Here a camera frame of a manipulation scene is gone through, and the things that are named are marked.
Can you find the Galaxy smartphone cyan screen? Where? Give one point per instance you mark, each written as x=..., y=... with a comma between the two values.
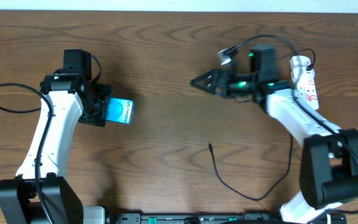
x=120, y=110

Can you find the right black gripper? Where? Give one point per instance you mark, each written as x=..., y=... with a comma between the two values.
x=217, y=76

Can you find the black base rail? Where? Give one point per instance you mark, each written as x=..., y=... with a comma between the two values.
x=246, y=217

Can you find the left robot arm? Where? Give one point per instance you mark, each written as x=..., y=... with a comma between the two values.
x=39, y=192

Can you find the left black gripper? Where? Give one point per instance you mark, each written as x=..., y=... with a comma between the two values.
x=98, y=117

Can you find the white power strip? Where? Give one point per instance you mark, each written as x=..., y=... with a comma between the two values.
x=306, y=88

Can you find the white USB charger adapter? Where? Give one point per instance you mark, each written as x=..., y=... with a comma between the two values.
x=302, y=73

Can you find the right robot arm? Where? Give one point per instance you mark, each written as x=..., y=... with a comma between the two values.
x=329, y=161

